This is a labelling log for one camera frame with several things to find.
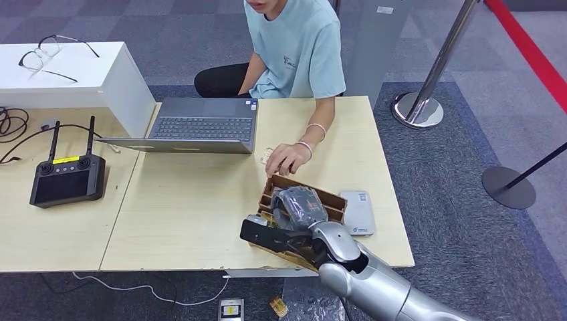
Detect person's left hand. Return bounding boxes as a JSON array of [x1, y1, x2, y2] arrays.
[[265, 142, 313, 179]]

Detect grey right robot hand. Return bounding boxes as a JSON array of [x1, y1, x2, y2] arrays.
[[270, 186, 330, 232]]

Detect cardboard card organizer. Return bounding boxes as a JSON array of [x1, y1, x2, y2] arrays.
[[247, 173, 348, 272]]

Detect clear plastic hand cover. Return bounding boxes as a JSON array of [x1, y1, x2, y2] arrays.
[[276, 186, 330, 231]]

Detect grey card reader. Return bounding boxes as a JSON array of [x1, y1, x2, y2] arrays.
[[340, 190, 376, 237]]

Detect person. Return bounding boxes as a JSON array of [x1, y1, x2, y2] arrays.
[[194, 0, 347, 179]]

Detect grey open laptop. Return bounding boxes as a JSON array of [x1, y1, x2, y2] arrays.
[[95, 97, 259, 155]]

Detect clear bubble wrap sheet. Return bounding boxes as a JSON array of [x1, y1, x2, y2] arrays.
[[283, 276, 348, 321]]

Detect small device with yellow label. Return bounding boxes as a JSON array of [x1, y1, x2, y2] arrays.
[[217, 298, 245, 321]]

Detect white box shelf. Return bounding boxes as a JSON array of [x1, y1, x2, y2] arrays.
[[0, 41, 158, 138]]

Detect black remote controller with antennas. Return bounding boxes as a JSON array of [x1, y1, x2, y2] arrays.
[[29, 116, 107, 209]]

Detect black-rimmed eyeglasses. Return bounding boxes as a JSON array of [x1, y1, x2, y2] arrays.
[[18, 34, 100, 84]]

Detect red barrier belt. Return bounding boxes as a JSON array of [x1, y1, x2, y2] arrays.
[[485, 0, 567, 116]]

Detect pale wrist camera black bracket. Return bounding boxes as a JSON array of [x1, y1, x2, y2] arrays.
[[239, 214, 318, 258]]

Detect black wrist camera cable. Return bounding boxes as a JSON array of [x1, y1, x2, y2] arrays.
[[288, 241, 354, 321]]

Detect white floor cable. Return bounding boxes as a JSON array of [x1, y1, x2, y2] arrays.
[[72, 271, 230, 308]]

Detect chrome stanchion post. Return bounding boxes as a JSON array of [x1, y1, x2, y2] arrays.
[[390, 0, 481, 130]]

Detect long black cable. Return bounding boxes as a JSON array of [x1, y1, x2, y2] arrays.
[[0, 124, 103, 166]]

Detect black stanchion post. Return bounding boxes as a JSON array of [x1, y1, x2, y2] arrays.
[[481, 141, 567, 211]]

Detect black coiled cable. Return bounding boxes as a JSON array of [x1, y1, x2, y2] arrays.
[[0, 107, 31, 144]]

